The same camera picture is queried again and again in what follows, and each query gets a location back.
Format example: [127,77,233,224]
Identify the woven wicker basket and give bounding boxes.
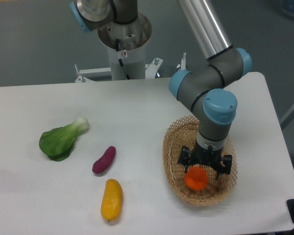
[163,116,237,206]

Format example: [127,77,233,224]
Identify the green bok choy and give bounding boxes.
[39,117,89,162]

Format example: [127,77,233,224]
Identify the white metal frame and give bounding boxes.
[74,52,187,83]

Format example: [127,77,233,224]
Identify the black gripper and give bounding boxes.
[177,143,232,180]

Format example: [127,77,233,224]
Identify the black cable on pedestal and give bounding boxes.
[115,38,132,80]

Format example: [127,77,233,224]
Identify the orange fruit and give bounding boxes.
[184,166,209,190]

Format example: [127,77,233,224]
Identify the purple sweet potato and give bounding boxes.
[92,146,116,174]

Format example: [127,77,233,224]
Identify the yellow mango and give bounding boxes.
[100,179,123,221]

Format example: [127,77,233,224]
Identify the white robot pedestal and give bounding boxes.
[98,13,152,80]

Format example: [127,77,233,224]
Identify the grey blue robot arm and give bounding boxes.
[70,0,252,175]

